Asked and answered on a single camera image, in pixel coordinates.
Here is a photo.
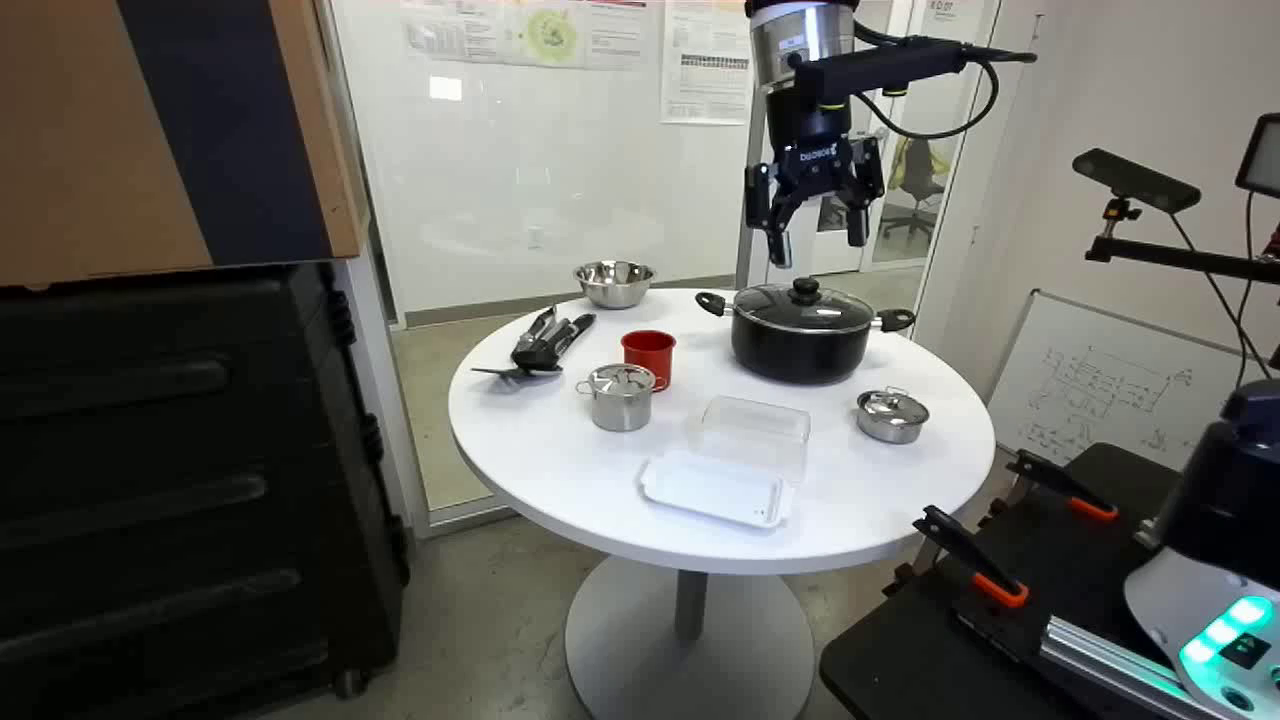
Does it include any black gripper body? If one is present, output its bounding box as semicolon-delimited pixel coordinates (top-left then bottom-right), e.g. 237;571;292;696
761;78;877;205

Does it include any glass lid with black knob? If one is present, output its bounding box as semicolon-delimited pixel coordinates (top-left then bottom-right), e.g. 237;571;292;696
733;270;881;337

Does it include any large black cooking pot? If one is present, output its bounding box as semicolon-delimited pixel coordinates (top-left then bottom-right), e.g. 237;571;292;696
692;282;918;392

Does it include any small silver pot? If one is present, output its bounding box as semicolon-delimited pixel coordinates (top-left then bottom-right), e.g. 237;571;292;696
572;359;661;434
852;382;936;447

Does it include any clear plastic container lid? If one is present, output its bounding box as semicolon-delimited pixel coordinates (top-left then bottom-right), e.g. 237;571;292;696
633;452;791;534

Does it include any white paper notice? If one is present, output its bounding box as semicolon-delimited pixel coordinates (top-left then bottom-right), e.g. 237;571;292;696
661;0;755;133

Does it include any silver metal bowl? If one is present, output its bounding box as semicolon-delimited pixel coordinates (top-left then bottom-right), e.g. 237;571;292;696
572;257;661;311

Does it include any red cup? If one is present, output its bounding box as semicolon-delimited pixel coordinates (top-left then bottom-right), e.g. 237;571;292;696
616;327;678;396

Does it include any clear plastic container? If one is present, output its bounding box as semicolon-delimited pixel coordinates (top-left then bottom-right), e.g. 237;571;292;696
689;392;816;493

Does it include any poster with green circle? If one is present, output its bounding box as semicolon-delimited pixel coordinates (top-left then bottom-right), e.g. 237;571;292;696
394;0;664;72

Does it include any black slotted spatula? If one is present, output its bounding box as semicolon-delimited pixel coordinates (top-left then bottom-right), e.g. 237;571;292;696
467;354;569;392

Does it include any whiteboard with drawings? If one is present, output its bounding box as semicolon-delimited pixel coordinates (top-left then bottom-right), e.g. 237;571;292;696
984;286;1263;472

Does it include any black clamp with orange grip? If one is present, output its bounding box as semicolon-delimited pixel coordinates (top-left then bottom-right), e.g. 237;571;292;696
1003;445;1123;527
913;501;1037;615

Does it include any black monitor screen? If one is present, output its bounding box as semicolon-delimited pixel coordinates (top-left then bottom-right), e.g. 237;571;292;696
1232;107;1280;205

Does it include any black perforated workbench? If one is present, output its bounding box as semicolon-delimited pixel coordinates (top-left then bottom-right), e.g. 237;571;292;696
816;438;1280;720

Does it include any black hard case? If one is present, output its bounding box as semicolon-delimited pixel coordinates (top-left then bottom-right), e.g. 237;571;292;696
0;260;412;720

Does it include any cardboard box with dark panel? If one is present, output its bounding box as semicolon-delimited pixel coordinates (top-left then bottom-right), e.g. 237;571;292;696
0;0;370;296

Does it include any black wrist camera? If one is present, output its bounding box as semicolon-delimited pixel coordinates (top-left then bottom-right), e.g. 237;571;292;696
796;37;1038;107

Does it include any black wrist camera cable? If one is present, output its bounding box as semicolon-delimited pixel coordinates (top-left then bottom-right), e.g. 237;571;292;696
852;17;1003;143

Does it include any black stereo camera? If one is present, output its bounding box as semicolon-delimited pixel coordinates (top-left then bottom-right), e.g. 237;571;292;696
1069;143;1202;217

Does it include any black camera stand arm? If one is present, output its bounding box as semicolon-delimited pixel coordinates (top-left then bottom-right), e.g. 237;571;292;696
1081;197;1280;286

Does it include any white table pedestal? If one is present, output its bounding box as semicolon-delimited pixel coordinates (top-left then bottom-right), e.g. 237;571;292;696
558;557;820;720

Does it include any aluminium extrusion rail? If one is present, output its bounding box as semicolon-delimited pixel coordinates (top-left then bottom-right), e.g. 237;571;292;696
1037;611;1234;720

